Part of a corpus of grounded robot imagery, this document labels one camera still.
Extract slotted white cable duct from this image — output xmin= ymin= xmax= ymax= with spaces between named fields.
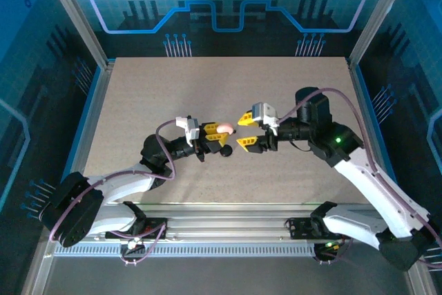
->
xmin=53 ymin=243 xmax=322 ymax=258

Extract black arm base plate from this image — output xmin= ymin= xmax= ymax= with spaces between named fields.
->
xmin=288 ymin=217 xmax=348 ymax=240
xmin=105 ymin=217 xmax=169 ymax=240

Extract aluminium frame bar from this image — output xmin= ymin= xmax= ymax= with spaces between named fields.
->
xmin=20 ymin=251 xmax=58 ymax=295
xmin=406 ymin=266 xmax=438 ymax=295

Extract aluminium base beam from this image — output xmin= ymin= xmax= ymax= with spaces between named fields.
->
xmin=68 ymin=200 xmax=381 ymax=246

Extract aluminium table side rail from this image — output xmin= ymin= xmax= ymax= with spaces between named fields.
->
xmin=346 ymin=59 xmax=398 ymax=185
xmin=70 ymin=59 xmax=117 ymax=178

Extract aluminium frame post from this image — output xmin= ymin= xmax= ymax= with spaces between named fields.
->
xmin=346 ymin=0 xmax=415 ymax=70
xmin=38 ymin=0 xmax=115 ymax=68

